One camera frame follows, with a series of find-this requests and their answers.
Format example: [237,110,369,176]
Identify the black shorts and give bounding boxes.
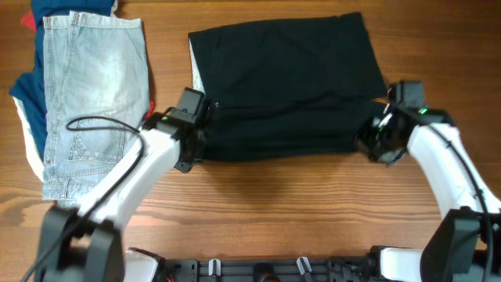
[189,13,387,161]

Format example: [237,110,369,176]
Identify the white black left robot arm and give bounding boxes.
[23,108,204,281]

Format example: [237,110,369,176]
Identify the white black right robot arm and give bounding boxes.
[355,108,500,281]

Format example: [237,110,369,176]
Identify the light blue denim shorts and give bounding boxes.
[42,12,150,201]

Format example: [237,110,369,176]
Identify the white garment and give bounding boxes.
[13,97,44,181]

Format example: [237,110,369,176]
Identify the dark blue garment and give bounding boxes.
[9,0,117,158]

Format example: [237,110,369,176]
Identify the red garment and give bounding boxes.
[20,12,37,31]

